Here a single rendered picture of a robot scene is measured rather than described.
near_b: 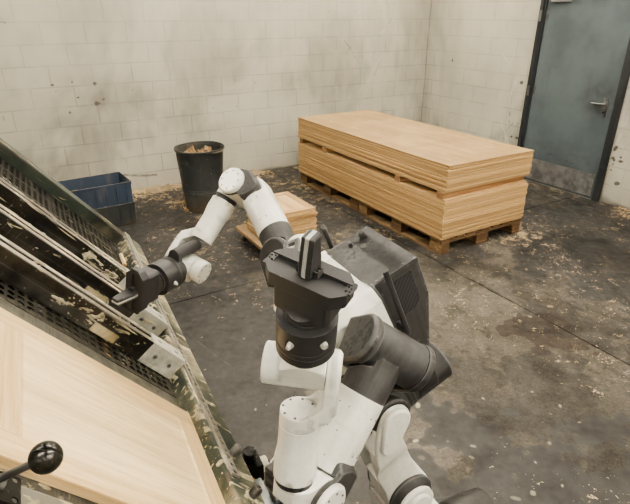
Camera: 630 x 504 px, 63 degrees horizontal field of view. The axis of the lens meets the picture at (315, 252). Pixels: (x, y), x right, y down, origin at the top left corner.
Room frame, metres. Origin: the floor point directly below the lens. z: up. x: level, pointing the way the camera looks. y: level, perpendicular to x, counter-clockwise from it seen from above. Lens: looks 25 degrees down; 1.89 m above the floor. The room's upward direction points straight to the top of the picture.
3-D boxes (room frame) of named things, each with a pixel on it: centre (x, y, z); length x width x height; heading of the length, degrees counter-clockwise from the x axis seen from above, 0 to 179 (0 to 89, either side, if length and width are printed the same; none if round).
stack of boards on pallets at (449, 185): (5.27, -0.87, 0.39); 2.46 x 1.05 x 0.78; 31
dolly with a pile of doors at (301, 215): (4.19, 0.35, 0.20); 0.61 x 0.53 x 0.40; 31
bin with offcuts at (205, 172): (5.20, 1.18, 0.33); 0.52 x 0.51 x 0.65; 31
